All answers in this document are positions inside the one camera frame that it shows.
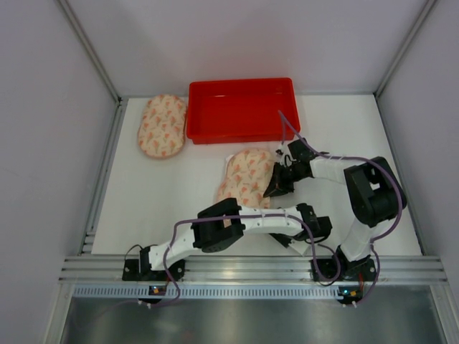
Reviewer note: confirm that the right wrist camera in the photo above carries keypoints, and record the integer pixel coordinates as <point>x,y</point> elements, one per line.
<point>283,155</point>

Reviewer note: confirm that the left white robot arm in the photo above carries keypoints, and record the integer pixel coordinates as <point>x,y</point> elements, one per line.
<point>220,226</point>

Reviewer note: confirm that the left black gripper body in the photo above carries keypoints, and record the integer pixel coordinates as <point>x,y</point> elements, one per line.
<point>287,240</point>

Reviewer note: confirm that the red plastic bin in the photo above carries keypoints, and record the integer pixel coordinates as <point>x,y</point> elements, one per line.
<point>242,111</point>

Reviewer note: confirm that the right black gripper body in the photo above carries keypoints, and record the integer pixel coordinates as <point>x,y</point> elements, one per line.
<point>287,173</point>

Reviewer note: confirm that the pink floral laundry bag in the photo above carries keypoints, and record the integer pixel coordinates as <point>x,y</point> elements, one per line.
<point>247,176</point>
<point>161,133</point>

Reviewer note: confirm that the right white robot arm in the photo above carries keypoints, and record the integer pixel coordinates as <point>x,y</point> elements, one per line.
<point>376,197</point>

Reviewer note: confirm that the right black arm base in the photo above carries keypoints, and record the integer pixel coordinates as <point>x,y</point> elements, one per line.
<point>363,270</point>

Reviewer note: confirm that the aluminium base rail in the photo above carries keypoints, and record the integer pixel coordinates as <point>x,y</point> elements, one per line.
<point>249,278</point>

